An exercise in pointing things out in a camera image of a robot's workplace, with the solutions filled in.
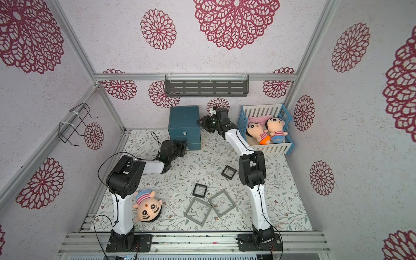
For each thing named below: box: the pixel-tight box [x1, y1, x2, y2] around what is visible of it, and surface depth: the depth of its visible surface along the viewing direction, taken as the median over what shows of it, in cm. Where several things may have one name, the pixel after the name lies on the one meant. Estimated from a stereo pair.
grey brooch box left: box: [184, 197, 213, 227], surface depth 85 cm
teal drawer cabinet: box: [167, 105, 201, 151], surface depth 98 cm
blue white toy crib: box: [237, 103, 295, 156], surface depth 105 cm
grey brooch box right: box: [208, 189, 237, 218], surface depth 88 cm
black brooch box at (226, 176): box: [221, 165, 237, 181], surface depth 99 cm
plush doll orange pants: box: [258, 134, 271, 145], surface depth 104 cm
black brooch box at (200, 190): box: [192, 183, 208, 199], surface depth 92 cm
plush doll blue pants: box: [265, 117, 289, 144], surface depth 104 cm
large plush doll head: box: [132, 189, 163, 223], surface depth 78 cm
